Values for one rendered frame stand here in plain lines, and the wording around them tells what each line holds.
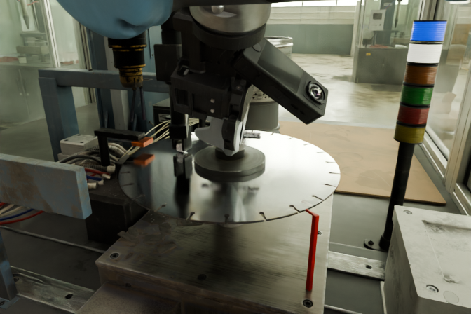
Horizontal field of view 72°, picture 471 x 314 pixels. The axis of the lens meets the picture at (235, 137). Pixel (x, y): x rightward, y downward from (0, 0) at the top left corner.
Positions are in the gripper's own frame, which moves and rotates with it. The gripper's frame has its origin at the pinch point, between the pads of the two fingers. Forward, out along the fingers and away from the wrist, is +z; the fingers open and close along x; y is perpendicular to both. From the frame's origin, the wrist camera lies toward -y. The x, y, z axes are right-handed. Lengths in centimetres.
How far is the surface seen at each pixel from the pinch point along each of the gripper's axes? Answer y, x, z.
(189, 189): 3.9, 7.8, 0.8
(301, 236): -12.5, 5.1, 10.1
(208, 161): 3.6, 1.1, 3.3
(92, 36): 63, -52, 30
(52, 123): 53, -15, 31
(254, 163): -3.1, -0.2, 2.5
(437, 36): -23.7, -21.0, -11.4
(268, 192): -6.0, 5.6, -0.3
